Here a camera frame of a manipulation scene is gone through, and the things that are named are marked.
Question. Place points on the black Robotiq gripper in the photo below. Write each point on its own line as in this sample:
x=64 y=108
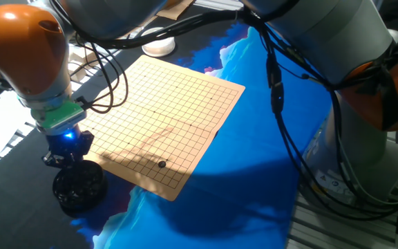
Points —
x=64 y=143

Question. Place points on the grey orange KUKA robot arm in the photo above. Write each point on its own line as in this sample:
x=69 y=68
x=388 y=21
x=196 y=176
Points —
x=340 y=34

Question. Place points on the tan Go board sheet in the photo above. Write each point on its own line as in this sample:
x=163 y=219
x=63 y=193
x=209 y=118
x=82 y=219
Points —
x=171 y=114

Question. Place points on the black bowl of black stones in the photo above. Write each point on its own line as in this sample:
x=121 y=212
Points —
x=81 y=190

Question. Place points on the green flange adapter plate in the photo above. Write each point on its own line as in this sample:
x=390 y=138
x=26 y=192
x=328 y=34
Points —
x=61 y=117

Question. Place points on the large pale wooden block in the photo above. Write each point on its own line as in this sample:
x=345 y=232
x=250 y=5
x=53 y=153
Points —
x=76 y=69

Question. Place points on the black Go stone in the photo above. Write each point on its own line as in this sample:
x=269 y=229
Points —
x=162 y=164

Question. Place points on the small pale wooden block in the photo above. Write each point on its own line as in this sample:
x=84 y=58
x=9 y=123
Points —
x=85 y=53

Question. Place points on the white bowl of white stones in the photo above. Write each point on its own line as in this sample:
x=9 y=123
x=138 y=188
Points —
x=159 y=45

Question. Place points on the blue and black landscape mat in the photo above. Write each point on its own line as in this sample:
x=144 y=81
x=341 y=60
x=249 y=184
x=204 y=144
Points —
x=237 y=173

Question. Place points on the flat brown cardboard sheet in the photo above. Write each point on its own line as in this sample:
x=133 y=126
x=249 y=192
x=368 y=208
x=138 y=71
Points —
x=175 y=8

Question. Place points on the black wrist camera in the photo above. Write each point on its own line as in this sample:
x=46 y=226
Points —
x=86 y=141

